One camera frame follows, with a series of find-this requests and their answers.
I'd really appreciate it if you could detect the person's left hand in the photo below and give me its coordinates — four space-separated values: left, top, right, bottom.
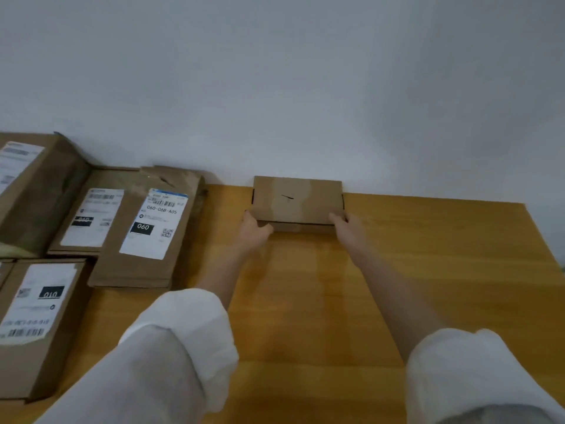
237 210 275 250

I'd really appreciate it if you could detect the large taped cardboard box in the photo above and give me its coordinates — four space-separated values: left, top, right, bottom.
0 132 92 258

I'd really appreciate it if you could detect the flat cardboard box blue-edged label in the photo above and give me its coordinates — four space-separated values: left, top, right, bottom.
87 165 207 290

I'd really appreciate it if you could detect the flat cardboard box white label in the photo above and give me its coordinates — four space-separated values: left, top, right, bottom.
48 167 148 257

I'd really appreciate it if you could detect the person's right forearm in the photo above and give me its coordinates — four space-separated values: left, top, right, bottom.
349 247 448 363

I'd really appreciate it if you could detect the tall cardboard box barcode label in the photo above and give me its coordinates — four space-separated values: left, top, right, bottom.
0 259 94 403

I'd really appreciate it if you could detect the white right shirt sleeve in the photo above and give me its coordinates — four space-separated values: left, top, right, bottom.
405 328 565 424

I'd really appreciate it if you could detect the white left shirt sleeve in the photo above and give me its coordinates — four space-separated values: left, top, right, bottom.
34 288 240 424

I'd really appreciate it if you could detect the person's right hand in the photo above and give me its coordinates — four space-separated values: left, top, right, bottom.
328 212 370 256

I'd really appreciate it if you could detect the white shirt sleeve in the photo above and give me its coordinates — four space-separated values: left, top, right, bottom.
34 288 240 424
405 328 565 424

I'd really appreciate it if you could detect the person's left forearm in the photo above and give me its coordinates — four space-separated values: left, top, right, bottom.
194 244 259 312

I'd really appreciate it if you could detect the small plain cardboard box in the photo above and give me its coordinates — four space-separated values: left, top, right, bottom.
250 175 345 235

